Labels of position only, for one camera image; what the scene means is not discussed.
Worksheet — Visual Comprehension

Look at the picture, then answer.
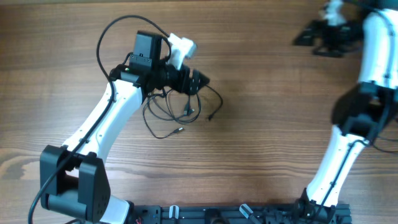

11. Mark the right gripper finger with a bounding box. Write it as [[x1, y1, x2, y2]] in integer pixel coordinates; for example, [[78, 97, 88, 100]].
[[312, 46, 343, 58], [292, 20, 325, 47]]

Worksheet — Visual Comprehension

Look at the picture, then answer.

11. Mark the thin black usb cable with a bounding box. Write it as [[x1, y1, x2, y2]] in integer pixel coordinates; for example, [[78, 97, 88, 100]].
[[142, 83, 224, 139]]

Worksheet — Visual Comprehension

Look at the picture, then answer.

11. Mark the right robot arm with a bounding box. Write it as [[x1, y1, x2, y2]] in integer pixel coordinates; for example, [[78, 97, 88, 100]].
[[282, 1, 397, 223]]

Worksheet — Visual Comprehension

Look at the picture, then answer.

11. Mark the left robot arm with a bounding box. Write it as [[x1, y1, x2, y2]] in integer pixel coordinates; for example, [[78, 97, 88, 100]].
[[34, 31, 209, 223]]

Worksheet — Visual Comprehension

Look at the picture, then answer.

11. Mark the left camera black cable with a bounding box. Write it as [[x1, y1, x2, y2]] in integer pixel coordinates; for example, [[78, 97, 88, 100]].
[[27, 14, 170, 224]]

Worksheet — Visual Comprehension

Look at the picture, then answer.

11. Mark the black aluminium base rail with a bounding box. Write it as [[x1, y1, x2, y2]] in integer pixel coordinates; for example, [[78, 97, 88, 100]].
[[127, 204, 352, 224]]

